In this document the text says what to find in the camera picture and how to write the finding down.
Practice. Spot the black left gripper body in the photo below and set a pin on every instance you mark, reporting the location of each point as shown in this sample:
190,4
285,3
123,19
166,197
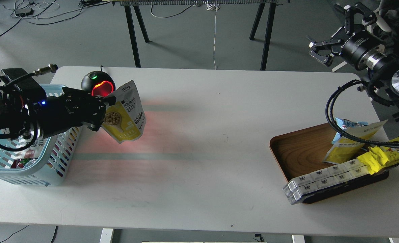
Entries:
71,109

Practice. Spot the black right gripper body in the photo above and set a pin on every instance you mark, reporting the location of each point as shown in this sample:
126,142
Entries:
363,50

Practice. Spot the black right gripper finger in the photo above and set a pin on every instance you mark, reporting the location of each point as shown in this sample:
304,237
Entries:
324,51
349,12

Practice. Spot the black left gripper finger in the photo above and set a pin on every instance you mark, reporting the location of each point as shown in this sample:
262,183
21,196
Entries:
93,125
106,101

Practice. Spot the yellow white snack pouch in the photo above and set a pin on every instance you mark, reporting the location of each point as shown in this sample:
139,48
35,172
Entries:
125,121

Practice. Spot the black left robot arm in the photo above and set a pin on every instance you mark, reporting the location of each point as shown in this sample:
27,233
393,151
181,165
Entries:
27,113

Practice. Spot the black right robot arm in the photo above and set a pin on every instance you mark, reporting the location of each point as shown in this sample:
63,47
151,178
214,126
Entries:
382,87

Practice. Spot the light blue plastic basket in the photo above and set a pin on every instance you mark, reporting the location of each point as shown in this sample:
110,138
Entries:
50,168

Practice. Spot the white red snack pack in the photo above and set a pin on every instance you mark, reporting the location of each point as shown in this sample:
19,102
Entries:
29,156

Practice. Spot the yellow blue snack bag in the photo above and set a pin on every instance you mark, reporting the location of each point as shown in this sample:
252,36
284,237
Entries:
344,149

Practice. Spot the yellow cartoon snack bag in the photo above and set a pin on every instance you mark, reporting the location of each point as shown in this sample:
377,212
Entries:
378,158

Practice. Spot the black barcode scanner red window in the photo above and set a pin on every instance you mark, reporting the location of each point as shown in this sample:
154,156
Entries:
98,83

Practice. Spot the black leg background table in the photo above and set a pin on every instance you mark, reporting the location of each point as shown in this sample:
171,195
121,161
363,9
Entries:
196,24

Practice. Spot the brown wooden tray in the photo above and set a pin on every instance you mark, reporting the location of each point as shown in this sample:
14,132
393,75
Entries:
301,152

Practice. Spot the black power strip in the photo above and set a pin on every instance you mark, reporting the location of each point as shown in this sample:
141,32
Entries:
23,12

